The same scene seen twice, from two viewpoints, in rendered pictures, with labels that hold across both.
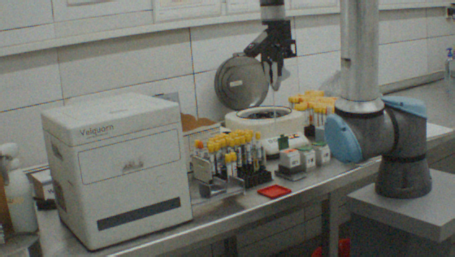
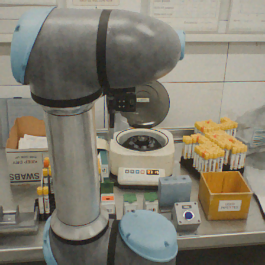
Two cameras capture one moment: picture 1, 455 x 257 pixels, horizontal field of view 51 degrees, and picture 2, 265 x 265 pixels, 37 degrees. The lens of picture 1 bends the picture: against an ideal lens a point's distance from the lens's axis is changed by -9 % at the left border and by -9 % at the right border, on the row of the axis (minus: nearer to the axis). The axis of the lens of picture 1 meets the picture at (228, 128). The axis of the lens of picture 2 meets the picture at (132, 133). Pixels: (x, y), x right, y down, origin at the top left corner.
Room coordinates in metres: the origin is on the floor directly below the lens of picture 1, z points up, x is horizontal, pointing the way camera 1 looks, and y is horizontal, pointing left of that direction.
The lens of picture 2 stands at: (0.57, -0.65, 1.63)
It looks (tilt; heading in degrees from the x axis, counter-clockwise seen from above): 25 degrees down; 25
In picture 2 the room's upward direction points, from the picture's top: 2 degrees clockwise
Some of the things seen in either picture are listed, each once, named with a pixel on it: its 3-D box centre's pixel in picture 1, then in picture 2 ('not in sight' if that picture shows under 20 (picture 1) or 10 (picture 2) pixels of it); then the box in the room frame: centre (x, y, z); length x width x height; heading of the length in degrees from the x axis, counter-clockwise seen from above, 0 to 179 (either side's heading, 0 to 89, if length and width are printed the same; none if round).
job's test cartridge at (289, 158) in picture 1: (289, 161); (107, 206); (1.44, -0.17, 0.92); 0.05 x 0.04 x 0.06; 32
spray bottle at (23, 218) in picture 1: (15, 189); not in sight; (1.16, 0.56, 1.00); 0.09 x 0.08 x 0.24; 33
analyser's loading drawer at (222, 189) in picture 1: (205, 192); (1, 218); (1.25, 0.07, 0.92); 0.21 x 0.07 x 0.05; 123
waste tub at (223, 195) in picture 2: not in sight; (223, 195); (1.67, -0.48, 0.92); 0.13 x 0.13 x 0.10; 30
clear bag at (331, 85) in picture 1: (334, 91); (255, 125); (2.21, -0.48, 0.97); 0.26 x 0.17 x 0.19; 144
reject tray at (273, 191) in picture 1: (274, 191); not in sight; (1.32, -0.11, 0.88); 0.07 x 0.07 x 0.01; 33
